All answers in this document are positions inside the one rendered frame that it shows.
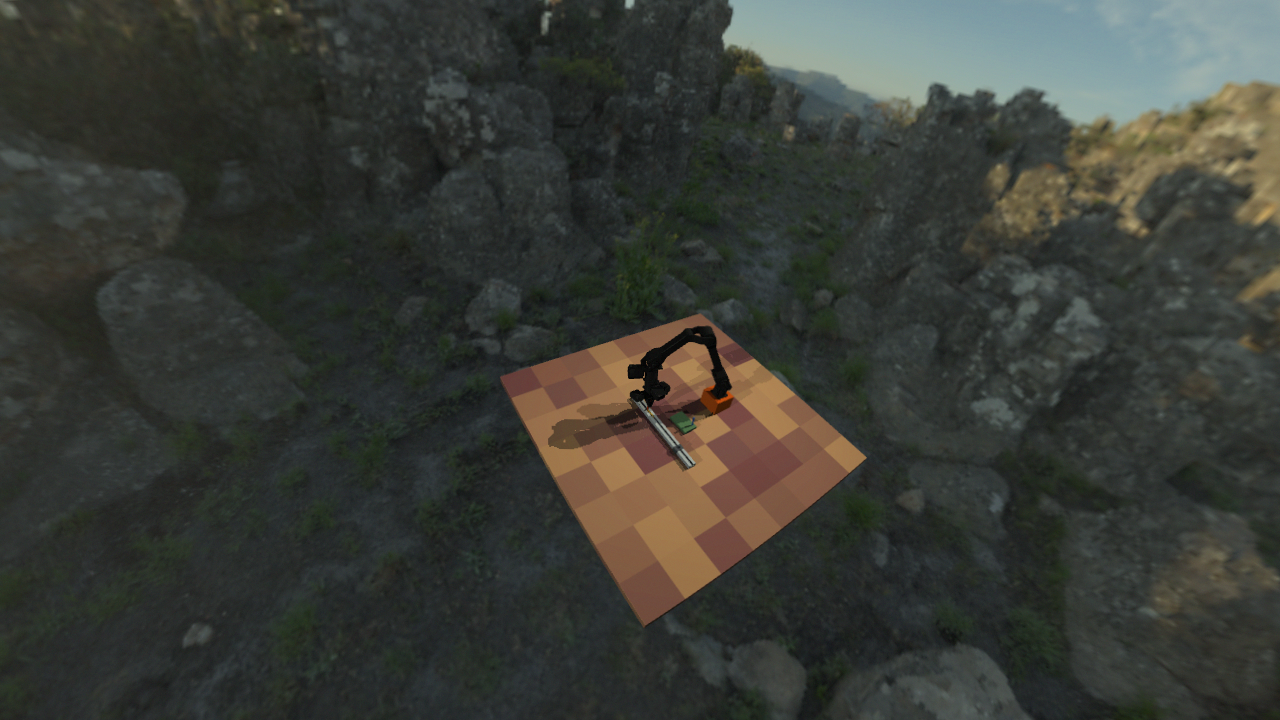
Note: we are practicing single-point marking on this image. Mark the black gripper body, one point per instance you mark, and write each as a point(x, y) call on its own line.
point(638, 396)

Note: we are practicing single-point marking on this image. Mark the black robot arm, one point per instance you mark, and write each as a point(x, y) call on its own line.
point(656, 357)

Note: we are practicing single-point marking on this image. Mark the grey aluminum slotted rail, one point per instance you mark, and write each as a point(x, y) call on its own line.
point(667, 435)

